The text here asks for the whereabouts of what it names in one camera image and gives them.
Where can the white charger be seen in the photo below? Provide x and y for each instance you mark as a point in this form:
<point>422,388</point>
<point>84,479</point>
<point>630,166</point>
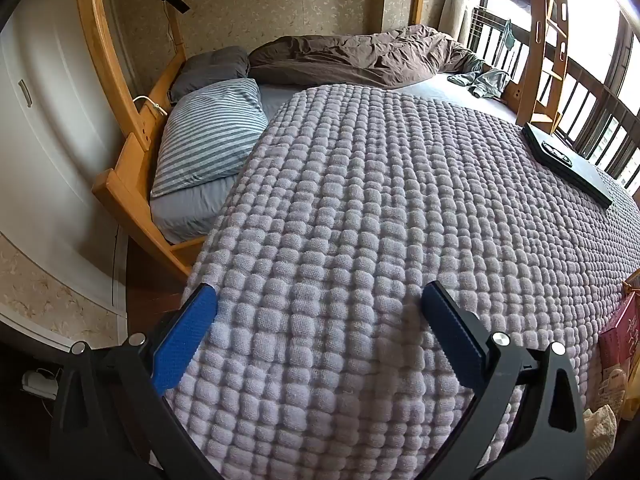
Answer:
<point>40,384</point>

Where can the wooden bunk bed frame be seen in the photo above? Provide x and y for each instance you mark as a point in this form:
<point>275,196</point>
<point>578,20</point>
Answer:
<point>125,160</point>

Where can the grey bed sheet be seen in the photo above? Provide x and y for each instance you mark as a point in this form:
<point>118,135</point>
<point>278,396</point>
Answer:
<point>190,210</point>

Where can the grey-green garment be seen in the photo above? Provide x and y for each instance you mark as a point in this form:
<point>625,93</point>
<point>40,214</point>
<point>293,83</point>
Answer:
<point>485,82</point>

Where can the striped pillow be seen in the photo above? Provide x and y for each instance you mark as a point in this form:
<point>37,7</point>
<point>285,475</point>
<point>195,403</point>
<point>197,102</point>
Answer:
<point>210,135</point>

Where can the lilac waffle blanket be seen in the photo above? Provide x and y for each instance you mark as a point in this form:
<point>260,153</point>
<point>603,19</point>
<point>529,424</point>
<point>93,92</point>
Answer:
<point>350,210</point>

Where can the dark grey pillow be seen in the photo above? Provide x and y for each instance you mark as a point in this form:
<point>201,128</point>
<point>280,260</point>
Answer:
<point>210,70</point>

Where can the brown duvet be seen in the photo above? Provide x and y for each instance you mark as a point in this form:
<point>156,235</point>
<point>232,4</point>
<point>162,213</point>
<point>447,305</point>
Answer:
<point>350,57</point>

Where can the dark window railing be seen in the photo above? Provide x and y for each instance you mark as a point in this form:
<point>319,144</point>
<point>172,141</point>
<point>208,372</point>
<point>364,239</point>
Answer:
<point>590,90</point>

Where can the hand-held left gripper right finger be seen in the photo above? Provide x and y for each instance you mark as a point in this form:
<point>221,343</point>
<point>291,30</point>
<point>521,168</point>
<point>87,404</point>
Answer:
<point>450,330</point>

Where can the cream bag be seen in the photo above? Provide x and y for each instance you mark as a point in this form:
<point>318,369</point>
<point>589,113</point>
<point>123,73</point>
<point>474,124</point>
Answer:
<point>600,435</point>

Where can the pale curtain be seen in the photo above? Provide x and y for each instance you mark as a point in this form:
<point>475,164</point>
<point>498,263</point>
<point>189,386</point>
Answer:
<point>457,5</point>

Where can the white wardrobe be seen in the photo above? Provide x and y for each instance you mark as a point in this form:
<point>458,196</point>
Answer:
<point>50,160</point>

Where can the red cardboard box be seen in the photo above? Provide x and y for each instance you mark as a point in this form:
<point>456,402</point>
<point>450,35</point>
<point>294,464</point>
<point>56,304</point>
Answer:
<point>622,330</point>

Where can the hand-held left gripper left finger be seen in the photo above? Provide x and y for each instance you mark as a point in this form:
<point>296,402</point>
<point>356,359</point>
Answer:
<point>185,330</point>

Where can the wooden bed ladder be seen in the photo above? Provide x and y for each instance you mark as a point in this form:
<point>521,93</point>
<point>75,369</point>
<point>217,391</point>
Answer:
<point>537,60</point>

